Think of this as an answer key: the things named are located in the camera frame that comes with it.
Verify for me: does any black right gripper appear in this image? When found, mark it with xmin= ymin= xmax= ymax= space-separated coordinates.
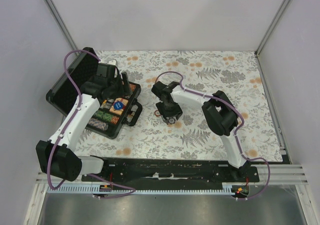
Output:
xmin=156 ymin=101 xmax=184 ymax=124

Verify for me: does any red Texas Holdem card deck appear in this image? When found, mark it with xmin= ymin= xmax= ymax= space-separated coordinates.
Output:
xmin=109 ymin=98 xmax=129 ymax=116

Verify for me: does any blue small blind button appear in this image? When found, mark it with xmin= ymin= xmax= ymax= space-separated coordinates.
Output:
xmin=113 ymin=101 xmax=124 ymax=111

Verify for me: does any blue 10 poker chip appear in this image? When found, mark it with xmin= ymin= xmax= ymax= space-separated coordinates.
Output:
xmin=168 ymin=118 xmax=175 ymax=124

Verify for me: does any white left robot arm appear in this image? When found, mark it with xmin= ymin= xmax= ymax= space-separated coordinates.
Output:
xmin=36 ymin=72 xmax=138 ymax=190

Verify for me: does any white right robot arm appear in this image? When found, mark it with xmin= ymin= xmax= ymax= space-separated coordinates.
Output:
xmin=151 ymin=81 xmax=251 ymax=182

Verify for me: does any black poker set case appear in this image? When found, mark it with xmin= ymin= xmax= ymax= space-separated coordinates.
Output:
xmin=46 ymin=47 xmax=143 ymax=139

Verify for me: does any red purple chip row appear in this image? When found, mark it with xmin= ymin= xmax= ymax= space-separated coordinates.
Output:
xmin=129 ymin=83 xmax=136 ymax=93

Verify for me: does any red 5 poker chip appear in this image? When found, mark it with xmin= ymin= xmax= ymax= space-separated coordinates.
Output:
xmin=154 ymin=110 xmax=161 ymax=117

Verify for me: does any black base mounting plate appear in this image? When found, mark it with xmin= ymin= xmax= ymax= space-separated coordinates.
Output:
xmin=81 ymin=156 xmax=261 ymax=191

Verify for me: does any floral patterned table mat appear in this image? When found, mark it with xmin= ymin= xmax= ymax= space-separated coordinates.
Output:
xmin=75 ymin=50 xmax=283 ymax=162

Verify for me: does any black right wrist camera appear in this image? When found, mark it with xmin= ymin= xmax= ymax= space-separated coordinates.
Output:
xmin=151 ymin=81 xmax=180 ymax=99

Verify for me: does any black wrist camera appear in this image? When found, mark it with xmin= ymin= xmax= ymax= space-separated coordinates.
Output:
xmin=96 ymin=63 xmax=117 ymax=79
xmin=151 ymin=81 xmax=180 ymax=99

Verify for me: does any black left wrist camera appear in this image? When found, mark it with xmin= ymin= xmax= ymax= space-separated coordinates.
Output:
xmin=96 ymin=63 xmax=117 ymax=79

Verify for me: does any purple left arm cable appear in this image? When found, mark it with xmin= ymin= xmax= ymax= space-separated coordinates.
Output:
xmin=46 ymin=49 xmax=137 ymax=200

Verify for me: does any white slotted cable duct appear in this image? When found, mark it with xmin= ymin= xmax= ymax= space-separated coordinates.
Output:
xmin=46 ymin=183 xmax=235 ymax=196

